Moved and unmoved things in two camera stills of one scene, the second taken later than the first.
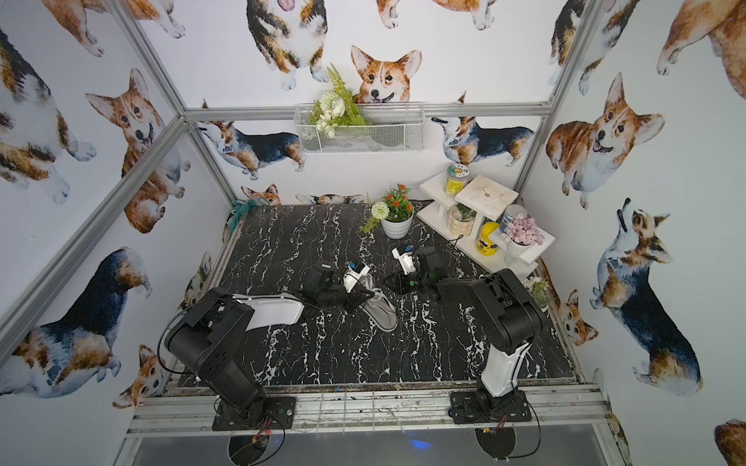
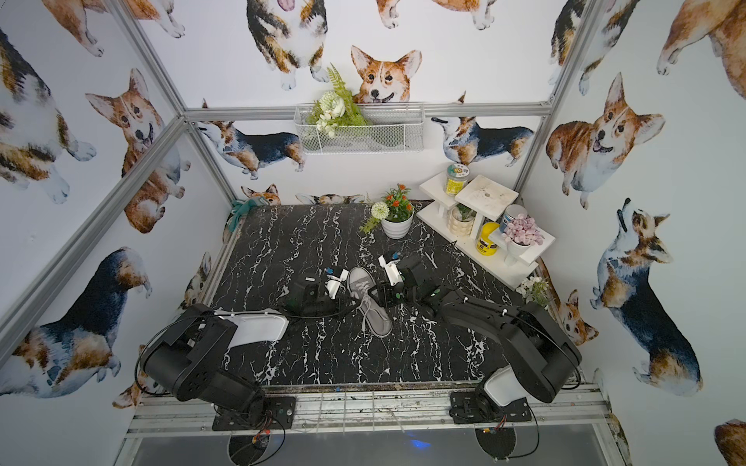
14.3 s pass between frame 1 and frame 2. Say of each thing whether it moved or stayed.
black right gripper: moved
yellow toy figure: stayed
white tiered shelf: stayed
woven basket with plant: stayed
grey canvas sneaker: moved
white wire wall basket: stayed
